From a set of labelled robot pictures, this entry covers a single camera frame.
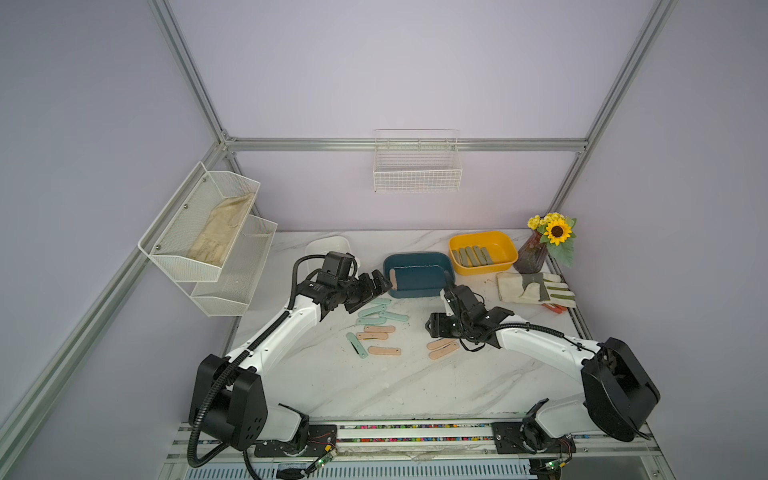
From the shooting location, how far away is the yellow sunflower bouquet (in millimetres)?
888

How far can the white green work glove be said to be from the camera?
1.00 metres

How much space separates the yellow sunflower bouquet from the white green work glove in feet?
0.47
